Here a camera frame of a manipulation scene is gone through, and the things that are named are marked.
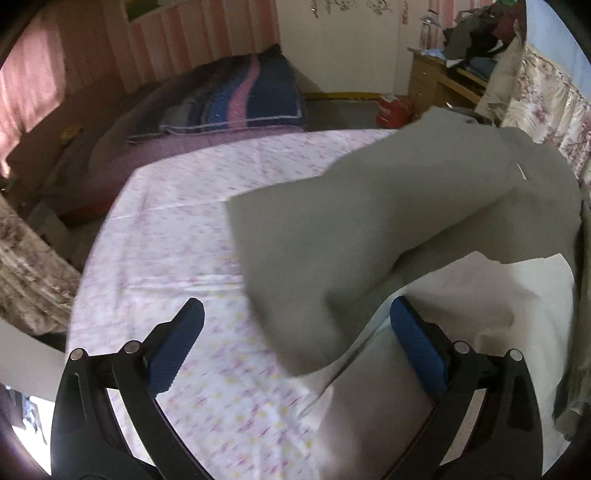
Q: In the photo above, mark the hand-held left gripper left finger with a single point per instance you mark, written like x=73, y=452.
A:
x=178, y=344

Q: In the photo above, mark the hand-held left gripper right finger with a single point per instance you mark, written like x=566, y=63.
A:
x=418, y=341

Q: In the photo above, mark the grey-green jacket with white lining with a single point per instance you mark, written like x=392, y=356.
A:
x=369, y=207

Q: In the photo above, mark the pile of dark clothes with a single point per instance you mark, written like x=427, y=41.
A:
x=471, y=37

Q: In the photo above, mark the brown floral cloth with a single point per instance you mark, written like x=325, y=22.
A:
x=27, y=277

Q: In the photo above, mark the bed with purple sheet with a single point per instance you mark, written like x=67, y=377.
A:
x=152, y=157

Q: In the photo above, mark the red container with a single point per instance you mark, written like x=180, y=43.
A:
x=392, y=113

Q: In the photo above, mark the small yellow object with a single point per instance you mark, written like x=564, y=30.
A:
x=71, y=132

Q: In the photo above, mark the striped blue pink blanket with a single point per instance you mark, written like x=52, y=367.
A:
x=240, y=101

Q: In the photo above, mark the yellow black floor strip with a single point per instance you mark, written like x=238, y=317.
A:
x=341, y=96

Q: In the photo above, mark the wooden desk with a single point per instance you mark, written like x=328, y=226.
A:
x=425, y=83

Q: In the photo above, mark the blue floral curtain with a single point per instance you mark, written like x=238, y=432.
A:
x=549, y=106

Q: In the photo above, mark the beige hanging cloth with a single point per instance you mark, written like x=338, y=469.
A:
x=501, y=83

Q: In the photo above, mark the pink window curtain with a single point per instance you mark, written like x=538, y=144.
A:
x=27, y=92

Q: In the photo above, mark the white wardrobe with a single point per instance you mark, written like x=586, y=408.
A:
x=351, y=46

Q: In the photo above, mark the clear bottle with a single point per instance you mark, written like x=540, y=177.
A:
x=428, y=30

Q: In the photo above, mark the green white wall picture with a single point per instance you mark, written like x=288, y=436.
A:
x=141, y=7

